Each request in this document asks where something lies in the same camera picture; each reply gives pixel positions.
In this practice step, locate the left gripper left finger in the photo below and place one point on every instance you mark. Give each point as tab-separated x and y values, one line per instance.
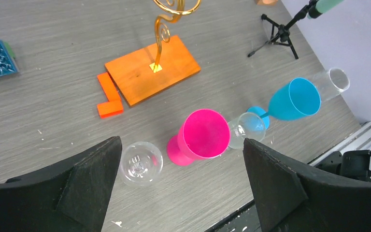
71	195

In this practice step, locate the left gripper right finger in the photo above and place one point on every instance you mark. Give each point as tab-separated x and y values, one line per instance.
292	196

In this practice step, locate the clear textured wine glass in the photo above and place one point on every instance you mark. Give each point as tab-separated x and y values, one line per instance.
247	125

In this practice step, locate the blue wine glass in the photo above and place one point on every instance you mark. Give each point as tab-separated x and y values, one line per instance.
297	99

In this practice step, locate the pink wine glass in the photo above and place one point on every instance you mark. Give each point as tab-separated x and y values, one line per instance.
205	134

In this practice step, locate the clear stemmed wine glass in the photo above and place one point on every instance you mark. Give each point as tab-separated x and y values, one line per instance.
330	83

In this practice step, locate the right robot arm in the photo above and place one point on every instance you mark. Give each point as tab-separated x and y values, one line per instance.
351	164

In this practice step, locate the wooden rack base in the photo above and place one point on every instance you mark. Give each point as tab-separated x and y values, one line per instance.
134	76

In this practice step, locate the orange L-shaped block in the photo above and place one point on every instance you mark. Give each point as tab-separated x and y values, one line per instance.
114	104

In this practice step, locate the mint green microphone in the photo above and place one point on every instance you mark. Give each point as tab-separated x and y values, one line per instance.
319	7

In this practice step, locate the small wooden block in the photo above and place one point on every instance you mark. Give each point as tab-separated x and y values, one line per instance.
266	2

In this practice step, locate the gold wire glass rack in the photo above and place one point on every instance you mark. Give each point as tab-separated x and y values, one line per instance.
176	9

